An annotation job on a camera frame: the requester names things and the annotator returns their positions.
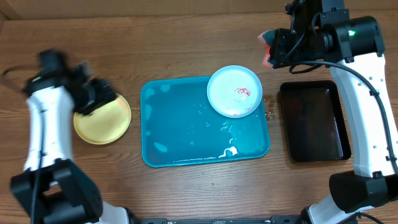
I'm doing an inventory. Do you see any green-rimmed plate front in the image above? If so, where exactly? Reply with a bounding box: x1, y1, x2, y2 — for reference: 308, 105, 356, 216
73, 94, 131, 145

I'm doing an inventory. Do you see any red and green sponge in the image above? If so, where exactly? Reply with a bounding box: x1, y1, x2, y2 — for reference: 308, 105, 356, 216
257, 30, 275, 69

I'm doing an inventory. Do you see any blue-rimmed plate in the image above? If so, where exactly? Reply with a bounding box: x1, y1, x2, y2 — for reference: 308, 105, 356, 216
206, 65, 262, 118

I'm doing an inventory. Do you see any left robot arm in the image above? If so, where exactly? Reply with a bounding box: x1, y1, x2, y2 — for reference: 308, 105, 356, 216
10, 50, 139, 224

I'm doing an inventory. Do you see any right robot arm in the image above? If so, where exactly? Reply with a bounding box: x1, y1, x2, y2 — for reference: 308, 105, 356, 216
261, 0, 397, 223

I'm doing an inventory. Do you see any black plastic tray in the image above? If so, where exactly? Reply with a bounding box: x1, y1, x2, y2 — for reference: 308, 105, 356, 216
279, 80, 351, 162

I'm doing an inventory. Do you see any teal plastic tray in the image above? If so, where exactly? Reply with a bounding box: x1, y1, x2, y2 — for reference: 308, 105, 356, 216
141, 77, 271, 167

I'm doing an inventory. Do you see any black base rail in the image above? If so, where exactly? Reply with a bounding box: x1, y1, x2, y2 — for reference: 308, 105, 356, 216
129, 215, 307, 224

